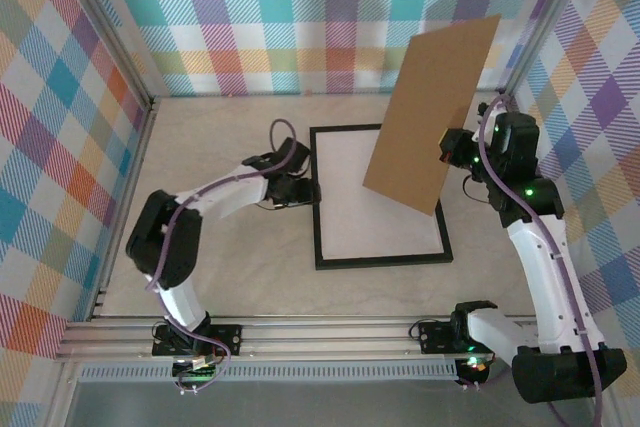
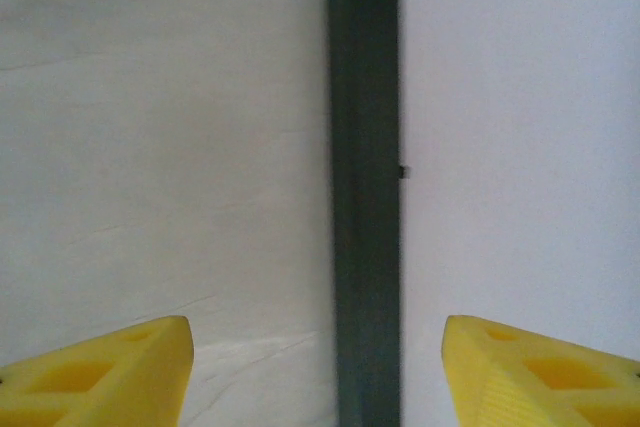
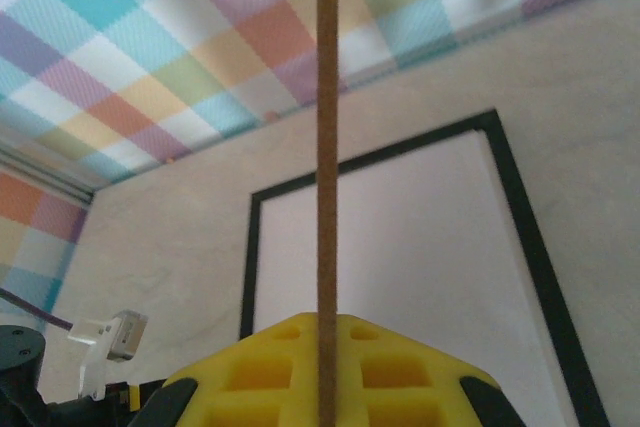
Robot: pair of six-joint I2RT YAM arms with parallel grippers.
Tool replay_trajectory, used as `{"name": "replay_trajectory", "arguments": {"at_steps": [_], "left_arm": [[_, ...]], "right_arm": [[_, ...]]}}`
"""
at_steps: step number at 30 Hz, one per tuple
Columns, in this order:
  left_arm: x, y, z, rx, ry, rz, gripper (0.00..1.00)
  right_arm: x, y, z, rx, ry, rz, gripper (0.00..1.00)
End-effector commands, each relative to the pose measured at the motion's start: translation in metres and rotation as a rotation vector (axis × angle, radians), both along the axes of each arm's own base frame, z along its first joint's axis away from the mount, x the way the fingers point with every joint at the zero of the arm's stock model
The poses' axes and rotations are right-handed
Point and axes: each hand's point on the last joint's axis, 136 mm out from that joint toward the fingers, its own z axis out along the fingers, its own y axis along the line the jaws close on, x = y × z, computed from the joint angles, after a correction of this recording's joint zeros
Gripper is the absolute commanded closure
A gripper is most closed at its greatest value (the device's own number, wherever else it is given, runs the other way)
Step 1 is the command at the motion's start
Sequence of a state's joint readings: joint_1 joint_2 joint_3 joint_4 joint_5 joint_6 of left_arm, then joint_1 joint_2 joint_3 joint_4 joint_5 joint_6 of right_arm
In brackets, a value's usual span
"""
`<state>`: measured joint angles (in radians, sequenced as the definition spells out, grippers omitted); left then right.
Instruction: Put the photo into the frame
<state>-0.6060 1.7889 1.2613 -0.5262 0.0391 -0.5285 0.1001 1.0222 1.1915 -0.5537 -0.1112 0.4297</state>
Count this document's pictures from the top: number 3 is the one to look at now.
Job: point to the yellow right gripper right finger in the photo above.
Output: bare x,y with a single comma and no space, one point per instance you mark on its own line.
400,397

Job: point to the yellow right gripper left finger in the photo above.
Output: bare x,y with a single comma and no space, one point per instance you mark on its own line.
260,397

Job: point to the black picture frame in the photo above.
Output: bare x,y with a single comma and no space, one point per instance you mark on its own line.
516,197

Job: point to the brown backing board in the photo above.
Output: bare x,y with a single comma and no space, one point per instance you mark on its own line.
328,147

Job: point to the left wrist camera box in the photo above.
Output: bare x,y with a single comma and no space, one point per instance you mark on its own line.
125,337

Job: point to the aluminium corner post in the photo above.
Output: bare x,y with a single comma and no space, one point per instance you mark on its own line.
45,172

